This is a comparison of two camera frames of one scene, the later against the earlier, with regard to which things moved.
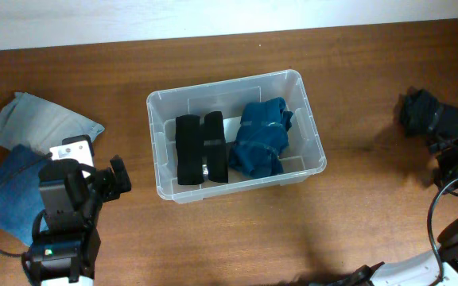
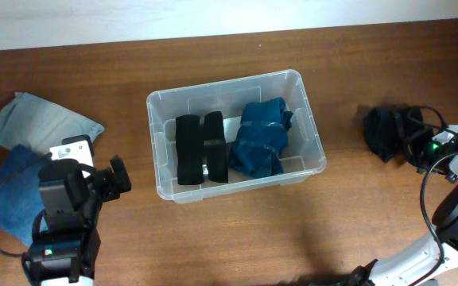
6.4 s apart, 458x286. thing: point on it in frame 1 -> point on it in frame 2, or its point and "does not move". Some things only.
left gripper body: (107, 184) does not move
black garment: (200, 141) does not move
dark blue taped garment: (261, 135) does not move
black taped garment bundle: (421, 114) -> (390, 131)
